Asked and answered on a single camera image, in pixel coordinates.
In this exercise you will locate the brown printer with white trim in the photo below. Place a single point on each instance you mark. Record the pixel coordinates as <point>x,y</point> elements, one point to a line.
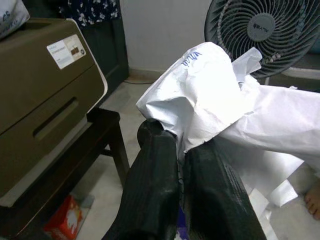
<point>45,100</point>

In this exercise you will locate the dark grey electric fan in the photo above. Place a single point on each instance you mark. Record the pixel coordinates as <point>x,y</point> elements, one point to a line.
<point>261,25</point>

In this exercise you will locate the dark wooden cabinet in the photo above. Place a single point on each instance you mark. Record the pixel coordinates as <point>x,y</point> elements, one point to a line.
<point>107,50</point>

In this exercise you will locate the dark blue floral cloth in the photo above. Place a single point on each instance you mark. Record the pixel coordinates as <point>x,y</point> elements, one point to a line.
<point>95,10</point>

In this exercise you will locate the large white paper sheet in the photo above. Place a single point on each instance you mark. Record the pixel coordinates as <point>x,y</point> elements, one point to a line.
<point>282,120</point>

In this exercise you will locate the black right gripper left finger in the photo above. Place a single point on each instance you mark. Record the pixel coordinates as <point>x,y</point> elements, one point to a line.
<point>150,187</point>

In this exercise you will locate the white printed bag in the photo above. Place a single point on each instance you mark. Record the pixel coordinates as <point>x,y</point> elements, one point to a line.
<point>11,17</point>

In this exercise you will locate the white paper strips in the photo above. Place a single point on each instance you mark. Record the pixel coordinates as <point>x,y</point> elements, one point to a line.
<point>282,196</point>

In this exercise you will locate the black wooden stool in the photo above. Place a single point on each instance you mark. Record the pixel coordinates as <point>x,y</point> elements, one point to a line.
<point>100,130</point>

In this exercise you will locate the person bare foot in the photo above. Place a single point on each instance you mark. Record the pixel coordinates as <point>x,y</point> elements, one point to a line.
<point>313,202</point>

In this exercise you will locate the red cardboard box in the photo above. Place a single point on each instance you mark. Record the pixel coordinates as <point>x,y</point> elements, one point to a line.
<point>62,220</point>

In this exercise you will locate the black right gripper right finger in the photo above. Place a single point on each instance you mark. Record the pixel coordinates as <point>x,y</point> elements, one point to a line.
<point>215,200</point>

